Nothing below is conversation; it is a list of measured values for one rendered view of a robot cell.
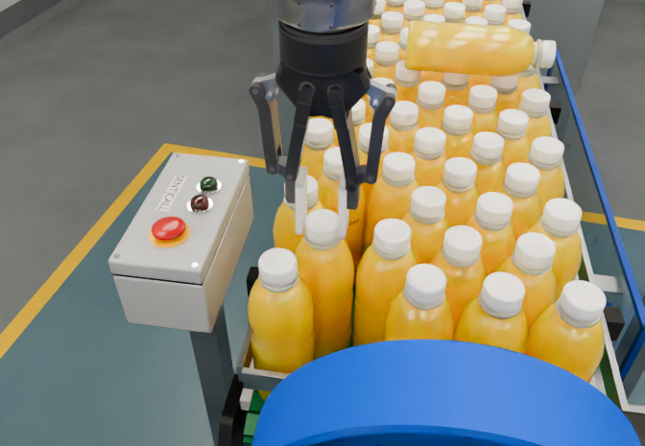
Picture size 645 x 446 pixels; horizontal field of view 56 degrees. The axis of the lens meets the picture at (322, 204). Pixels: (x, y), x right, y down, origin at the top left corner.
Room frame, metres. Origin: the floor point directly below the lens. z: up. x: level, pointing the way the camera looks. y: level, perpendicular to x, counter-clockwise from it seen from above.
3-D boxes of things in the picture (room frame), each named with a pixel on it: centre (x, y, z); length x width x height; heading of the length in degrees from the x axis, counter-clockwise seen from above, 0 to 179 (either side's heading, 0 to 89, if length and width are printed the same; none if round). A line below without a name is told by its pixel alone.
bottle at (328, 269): (0.49, 0.00, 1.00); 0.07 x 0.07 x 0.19
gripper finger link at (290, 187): (0.49, 0.04, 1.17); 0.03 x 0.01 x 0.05; 81
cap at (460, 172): (0.59, -0.17, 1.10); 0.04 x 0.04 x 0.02
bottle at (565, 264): (0.51, -0.27, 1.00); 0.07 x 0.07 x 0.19
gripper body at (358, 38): (0.48, 0.00, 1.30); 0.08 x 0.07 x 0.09; 81
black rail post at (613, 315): (0.47, -0.35, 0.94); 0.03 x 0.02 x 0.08; 171
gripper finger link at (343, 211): (0.48, -0.02, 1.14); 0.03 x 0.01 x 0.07; 171
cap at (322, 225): (0.49, 0.00, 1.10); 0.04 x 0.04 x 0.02
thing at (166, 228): (0.48, 0.17, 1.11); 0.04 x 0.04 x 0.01
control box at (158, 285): (0.53, 0.16, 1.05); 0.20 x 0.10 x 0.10; 171
